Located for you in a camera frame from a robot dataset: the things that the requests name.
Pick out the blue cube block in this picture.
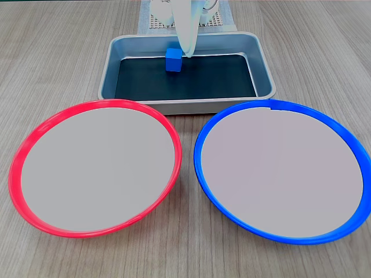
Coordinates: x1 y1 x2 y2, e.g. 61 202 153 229
165 47 183 72

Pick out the black tray liner mat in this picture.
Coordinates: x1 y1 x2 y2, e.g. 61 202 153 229
114 54 259 101

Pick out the silver metal tray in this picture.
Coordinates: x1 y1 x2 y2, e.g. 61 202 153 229
97 31 277 116

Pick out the blue round dish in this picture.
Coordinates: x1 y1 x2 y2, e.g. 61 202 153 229
193 98 371 246

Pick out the red round dish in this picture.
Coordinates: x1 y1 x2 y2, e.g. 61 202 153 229
8 98 183 239

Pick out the white mesh mat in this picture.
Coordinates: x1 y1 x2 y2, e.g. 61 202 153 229
148 11 225 30

